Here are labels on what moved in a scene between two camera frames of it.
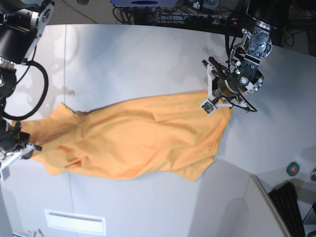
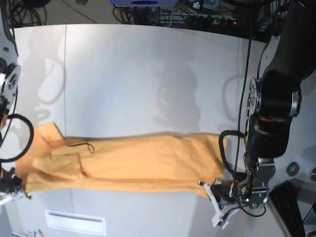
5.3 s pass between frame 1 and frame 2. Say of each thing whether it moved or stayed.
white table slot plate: stayed
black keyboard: stayed
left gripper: moved
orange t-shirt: moved
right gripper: moved
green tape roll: stayed
